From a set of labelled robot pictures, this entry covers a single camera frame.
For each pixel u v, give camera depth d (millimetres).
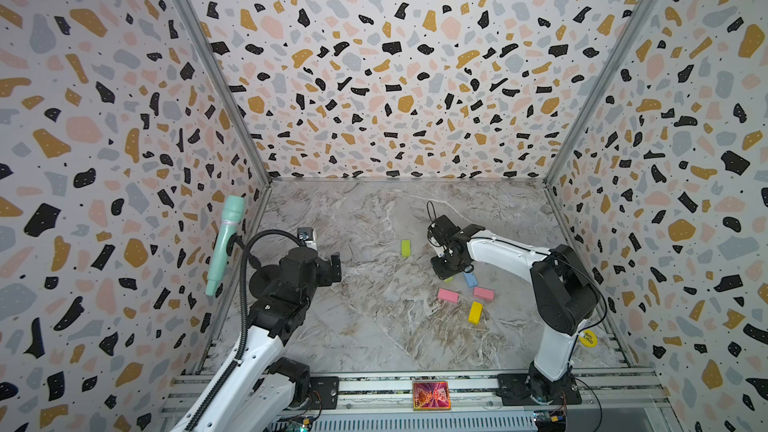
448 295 900
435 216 780
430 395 717
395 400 731
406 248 1008
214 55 857
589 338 835
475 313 874
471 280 936
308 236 662
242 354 460
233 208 697
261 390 579
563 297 492
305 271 562
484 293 907
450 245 690
